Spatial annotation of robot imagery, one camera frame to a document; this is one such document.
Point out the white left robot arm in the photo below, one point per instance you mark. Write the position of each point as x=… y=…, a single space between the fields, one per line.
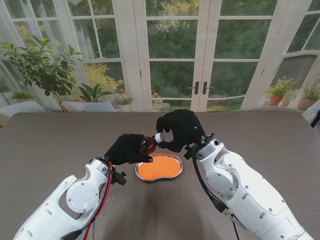
x=57 y=205

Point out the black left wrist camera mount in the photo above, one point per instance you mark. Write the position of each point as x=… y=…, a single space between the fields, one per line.
x=120 y=178

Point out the printed garden window backdrop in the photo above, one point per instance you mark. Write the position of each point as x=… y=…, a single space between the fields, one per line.
x=172 y=37

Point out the red transparent sample bottle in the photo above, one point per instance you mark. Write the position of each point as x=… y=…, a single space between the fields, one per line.
x=148 y=146

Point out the orange tray liner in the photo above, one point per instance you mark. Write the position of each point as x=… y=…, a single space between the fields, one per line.
x=162 y=167

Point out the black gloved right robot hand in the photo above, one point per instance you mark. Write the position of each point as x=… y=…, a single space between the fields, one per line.
x=183 y=128

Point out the steel kidney-shaped tray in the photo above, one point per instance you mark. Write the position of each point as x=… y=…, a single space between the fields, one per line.
x=182 y=166

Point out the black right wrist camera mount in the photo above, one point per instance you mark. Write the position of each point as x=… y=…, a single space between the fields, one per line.
x=188 y=152

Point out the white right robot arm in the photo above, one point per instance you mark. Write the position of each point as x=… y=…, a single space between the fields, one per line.
x=250 y=192

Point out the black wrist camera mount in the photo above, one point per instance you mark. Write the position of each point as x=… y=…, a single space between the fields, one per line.
x=120 y=178
x=188 y=152

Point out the white ribbed bottle cap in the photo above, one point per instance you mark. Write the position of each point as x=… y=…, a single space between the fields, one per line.
x=159 y=137

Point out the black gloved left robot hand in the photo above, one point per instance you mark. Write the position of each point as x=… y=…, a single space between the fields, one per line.
x=123 y=150

